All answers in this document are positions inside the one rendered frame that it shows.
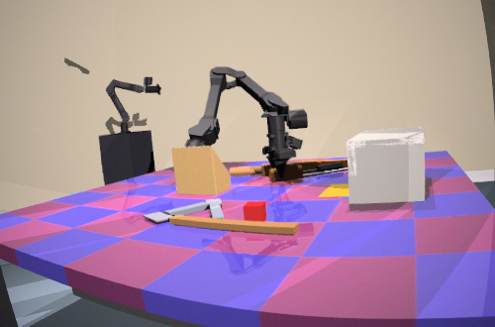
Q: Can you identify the red cube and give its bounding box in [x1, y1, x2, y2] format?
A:
[243, 201, 266, 222]

